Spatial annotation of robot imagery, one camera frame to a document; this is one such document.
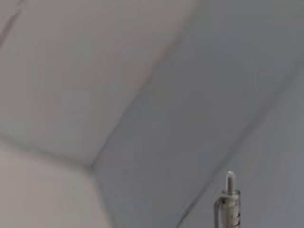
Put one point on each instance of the clear silver ballpoint pen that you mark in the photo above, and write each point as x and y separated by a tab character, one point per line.
231	204

